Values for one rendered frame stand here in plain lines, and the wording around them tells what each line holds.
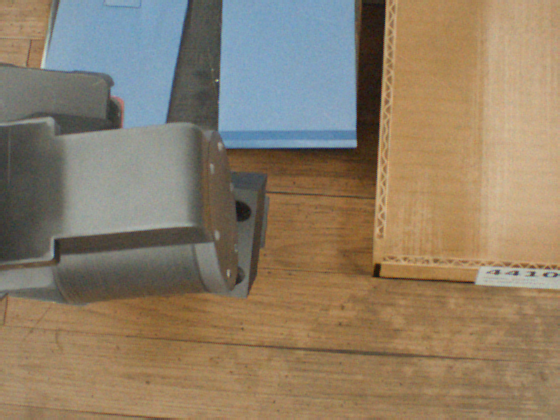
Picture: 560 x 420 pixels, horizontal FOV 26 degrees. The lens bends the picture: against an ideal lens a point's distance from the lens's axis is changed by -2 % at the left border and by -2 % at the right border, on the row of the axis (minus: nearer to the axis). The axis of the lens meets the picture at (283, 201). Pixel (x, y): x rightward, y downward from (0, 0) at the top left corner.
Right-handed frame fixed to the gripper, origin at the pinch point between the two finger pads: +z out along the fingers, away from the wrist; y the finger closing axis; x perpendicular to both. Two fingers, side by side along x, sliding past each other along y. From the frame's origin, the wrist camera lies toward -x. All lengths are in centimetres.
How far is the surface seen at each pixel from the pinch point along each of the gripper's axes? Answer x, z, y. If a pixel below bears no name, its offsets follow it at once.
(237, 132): -7.6, 1.9, 1.5
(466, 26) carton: -18.8, 8.1, 7.8
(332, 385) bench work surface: -13.9, -1.5, -10.0
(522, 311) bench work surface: -23.1, 0.9, -5.7
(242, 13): -6.8, 5.8, 7.2
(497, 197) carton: -21.2, 3.3, -0.5
